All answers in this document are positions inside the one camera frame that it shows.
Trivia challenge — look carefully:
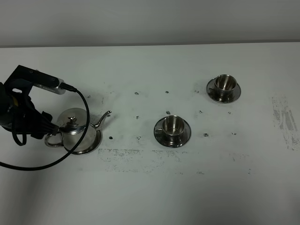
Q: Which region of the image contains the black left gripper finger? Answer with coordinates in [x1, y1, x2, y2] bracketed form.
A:
[35, 114, 59, 135]

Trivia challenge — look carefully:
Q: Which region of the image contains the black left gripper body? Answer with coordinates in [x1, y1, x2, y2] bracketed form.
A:
[10, 91, 48, 138]

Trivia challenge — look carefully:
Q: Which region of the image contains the stainless steel teapot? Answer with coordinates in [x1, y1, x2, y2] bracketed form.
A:
[45, 108, 111, 147]

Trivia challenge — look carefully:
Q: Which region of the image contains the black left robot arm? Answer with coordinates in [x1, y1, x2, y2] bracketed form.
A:
[0, 83, 59, 139]

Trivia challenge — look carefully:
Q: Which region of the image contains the steel teapot saucer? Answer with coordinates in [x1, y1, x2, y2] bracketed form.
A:
[62, 129, 102, 155]

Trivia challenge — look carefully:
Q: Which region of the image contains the near stainless steel saucer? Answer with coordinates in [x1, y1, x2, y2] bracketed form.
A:
[153, 115, 191, 148]

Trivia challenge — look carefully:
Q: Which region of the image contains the stainless steel saucer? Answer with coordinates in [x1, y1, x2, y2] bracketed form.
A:
[206, 75, 241, 104]
[153, 115, 191, 148]

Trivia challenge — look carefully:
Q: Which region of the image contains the near stainless steel teacup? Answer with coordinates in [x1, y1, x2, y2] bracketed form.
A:
[154, 115, 185, 141]

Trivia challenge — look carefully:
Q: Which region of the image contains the stainless steel teacup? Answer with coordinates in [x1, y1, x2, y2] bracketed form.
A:
[154, 115, 185, 141]
[208, 74, 237, 96]

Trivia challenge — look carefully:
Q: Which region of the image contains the far stainless steel saucer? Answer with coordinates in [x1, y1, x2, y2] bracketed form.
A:
[206, 75, 241, 104]

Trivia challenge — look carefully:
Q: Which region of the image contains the far stainless steel teacup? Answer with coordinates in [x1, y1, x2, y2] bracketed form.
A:
[208, 74, 237, 96]

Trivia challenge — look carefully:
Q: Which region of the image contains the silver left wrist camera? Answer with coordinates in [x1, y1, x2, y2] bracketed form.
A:
[4, 65, 66, 95]

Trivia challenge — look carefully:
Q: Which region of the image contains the black left camera cable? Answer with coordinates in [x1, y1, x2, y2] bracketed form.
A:
[0, 83, 91, 171]

